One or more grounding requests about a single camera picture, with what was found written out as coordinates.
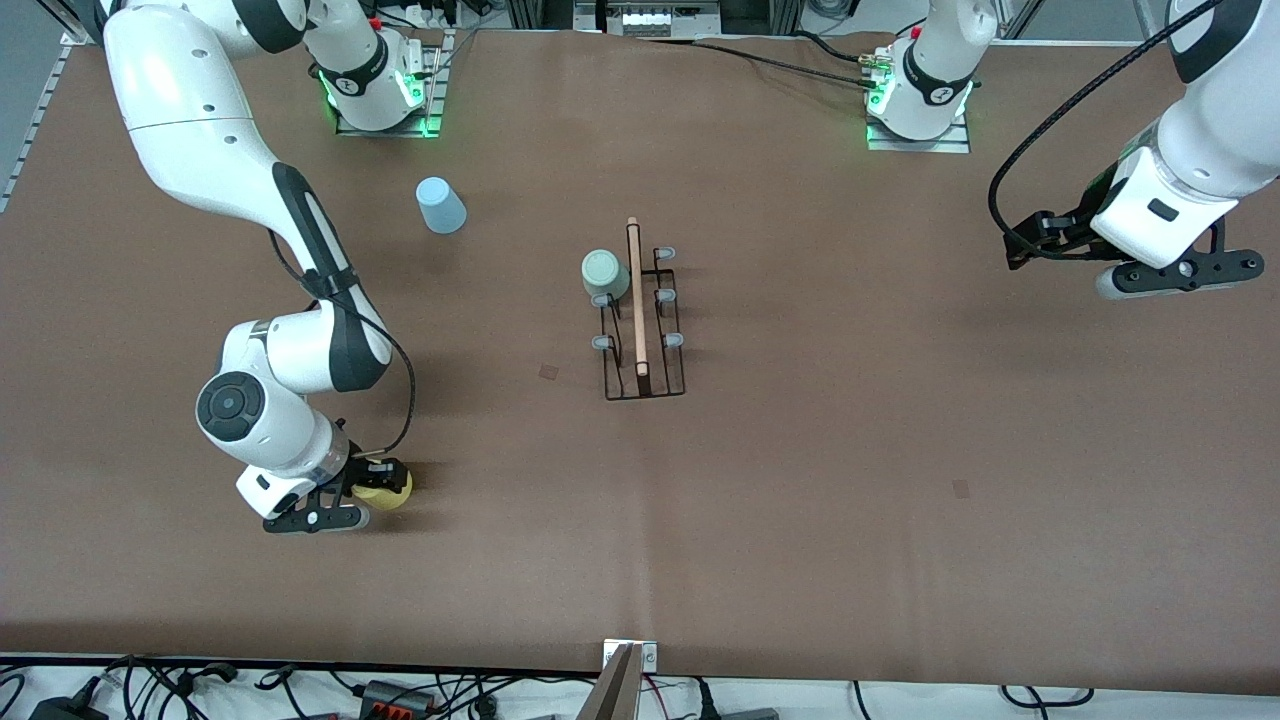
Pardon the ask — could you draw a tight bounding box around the yellow plastic cup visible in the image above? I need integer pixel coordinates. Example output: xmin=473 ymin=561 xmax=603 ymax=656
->
xmin=352 ymin=468 xmax=413 ymax=511

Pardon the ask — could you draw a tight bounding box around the pale green plastic cup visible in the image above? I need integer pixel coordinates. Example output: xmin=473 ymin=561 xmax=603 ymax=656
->
xmin=581 ymin=249 xmax=632 ymax=301

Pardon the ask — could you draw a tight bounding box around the black wire cup holder rack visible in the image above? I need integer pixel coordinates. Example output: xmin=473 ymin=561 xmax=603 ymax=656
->
xmin=592 ymin=217 xmax=689 ymax=402

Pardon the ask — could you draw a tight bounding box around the light blue plastic cup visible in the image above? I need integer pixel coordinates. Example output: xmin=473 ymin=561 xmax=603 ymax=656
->
xmin=415 ymin=177 xmax=468 ymax=235

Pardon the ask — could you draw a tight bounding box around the orange black connector block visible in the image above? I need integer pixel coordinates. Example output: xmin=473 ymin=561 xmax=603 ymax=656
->
xmin=360 ymin=680 xmax=438 ymax=717

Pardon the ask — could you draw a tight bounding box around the black power adapter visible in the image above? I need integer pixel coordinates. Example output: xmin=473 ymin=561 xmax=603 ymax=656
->
xmin=30 ymin=695 xmax=109 ymax=720

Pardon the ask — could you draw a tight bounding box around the white power strip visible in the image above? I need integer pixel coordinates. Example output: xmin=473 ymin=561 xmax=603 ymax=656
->
xmin=395 ymin=0 xmax=461 ymax=29

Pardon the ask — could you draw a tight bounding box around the grey electronics box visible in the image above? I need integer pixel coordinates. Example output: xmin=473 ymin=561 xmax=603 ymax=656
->
xmin=575 ymin=0 xmax=721 ymax=39

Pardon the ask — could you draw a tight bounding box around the aluminium arm base plate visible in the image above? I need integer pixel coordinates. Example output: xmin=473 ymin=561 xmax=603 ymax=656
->
xmin=866 ymin=112 xmax=971 ymax=154
xmin=335 ymin=30 xmax=449 ymax=138

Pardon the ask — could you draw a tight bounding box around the thick black cable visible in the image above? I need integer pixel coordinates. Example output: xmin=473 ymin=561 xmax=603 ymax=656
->
xmin=790 ymin=30 xmax=873 ymax=64

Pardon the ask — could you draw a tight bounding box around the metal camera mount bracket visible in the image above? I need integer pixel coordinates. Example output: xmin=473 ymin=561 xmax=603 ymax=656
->
xmin=575 ymin=640 xmax=659 ymax=720

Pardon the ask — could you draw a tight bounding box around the long thin black cable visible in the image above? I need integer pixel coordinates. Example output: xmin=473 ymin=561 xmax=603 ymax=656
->
xmin=640 ymin=38 xmax=881 ymax=91

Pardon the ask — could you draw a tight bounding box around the aluminium slotted rail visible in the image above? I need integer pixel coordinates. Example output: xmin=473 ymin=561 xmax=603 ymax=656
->
xmin=0 ymin=40 xmax=79 ymax=213

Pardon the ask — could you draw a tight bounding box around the looped black cable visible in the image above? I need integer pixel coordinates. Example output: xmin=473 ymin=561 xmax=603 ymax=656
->
xmin=1000 ymin=685 xmax=1093 ymax=709

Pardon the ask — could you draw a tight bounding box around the aluminium frame profile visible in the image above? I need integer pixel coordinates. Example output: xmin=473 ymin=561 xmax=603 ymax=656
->
xmin=507 ymin=0 xmax=576 ymax=31

